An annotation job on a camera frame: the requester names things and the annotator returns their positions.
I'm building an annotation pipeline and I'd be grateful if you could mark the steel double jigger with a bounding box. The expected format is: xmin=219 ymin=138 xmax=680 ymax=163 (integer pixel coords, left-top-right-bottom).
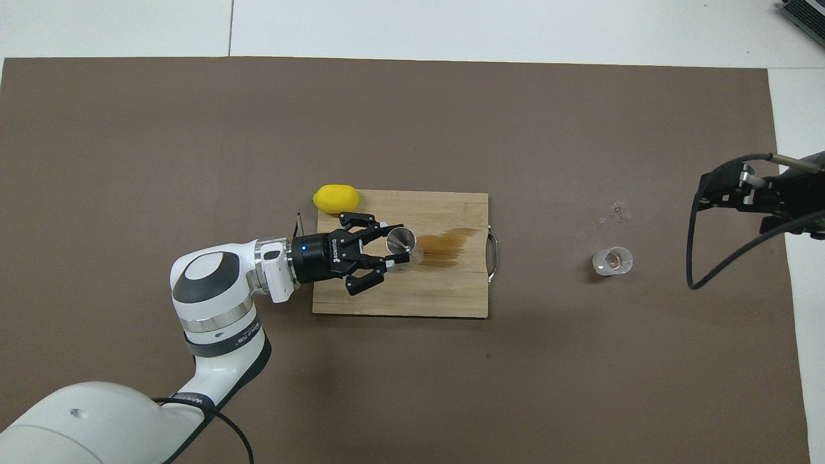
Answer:
xmin=385 ymin=226 xmax=421 ymax=266

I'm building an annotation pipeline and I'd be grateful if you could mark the grey ribbed device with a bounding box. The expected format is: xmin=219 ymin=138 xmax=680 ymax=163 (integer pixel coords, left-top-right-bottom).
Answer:
xmin=777 ymin=0 xmax=825 ymax=48

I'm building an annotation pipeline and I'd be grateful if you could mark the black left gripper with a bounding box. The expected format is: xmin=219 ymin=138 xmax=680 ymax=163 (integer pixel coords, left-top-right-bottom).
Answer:
xmin=290 ymin=211 xmax=412 ymax=298

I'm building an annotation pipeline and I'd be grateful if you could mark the wooden cutting board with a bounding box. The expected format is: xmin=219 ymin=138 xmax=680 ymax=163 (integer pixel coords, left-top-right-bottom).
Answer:
xmin=312 ymin=189 xmax=499 ymax=319

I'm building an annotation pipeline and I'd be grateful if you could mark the yellow lemon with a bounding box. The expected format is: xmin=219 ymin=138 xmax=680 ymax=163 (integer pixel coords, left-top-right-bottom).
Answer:
xmin=313 ymin=184 xmax=360 ymax=215

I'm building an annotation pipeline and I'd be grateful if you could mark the brown table mat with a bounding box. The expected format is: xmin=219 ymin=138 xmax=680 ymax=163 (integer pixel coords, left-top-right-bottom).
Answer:
xmin=0 ymin=57 xmax=811 ymax=464

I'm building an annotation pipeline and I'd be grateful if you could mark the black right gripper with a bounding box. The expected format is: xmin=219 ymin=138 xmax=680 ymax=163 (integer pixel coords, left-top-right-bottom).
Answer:
xmin=699 ymin=151 xmax=825 ymax=238

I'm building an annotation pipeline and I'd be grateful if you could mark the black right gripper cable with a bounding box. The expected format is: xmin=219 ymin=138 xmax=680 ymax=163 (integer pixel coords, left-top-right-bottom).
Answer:
xmin=687 ymin=153 xmax=825 ymax=291

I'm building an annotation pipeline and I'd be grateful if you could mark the clear plastic cup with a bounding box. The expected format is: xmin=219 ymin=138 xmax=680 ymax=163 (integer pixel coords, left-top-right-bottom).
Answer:
xmin=592 ymin=245 xmax=634 ymax=277

